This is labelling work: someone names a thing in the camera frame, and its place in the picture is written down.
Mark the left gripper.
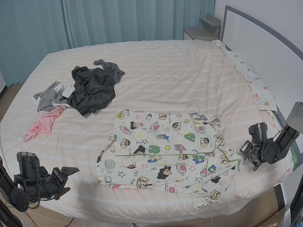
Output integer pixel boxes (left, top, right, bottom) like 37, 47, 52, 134
39, 166, 80, 199

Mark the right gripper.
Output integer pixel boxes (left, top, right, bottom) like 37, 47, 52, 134
240, 140, 262, 172

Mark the white printed pyjama top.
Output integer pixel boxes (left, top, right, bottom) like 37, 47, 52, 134
97, 109, 245, 209

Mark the white wooden cabinet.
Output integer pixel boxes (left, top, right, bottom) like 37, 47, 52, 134
270, 206, 291, 227

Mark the pink garment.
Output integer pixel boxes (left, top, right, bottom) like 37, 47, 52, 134
22, 107, 64, 142

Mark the white printed pillow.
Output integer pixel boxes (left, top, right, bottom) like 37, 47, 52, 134
211, 39, 278, 114

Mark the grey and white garment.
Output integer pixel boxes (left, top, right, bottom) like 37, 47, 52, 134
32, 81, 76, 113

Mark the black shirt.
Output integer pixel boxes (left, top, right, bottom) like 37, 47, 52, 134
71, 66, 116, 116

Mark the dark grey garment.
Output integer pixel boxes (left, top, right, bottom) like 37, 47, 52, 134
93, 60, 126, 83

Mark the bed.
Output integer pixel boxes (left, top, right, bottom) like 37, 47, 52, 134
0, 5, 303, 222

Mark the grey bedside table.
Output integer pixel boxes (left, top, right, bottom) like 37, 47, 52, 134
184, 14, 221, 41

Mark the blue-green curtain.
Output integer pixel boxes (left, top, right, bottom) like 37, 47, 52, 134
0, 0, 72, 87
62, 0, 217, 49

